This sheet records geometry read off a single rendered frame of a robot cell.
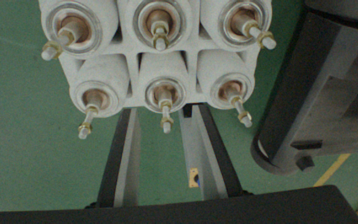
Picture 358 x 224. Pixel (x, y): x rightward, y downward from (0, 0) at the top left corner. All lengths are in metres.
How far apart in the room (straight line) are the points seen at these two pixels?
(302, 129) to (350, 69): 0.20
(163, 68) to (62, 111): 0.50
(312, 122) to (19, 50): 0.83
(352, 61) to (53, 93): 0.80
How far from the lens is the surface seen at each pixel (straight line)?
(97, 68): 0.35
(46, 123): 0.82
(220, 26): 0.30
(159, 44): 0.20
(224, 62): 0.35
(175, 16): 0.29
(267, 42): 0.24
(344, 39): 0.53
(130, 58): 0.39
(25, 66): 0.70
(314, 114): 0.61
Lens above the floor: 0.53
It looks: 50 degrees down
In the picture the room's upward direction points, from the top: 171 degrees clockwise
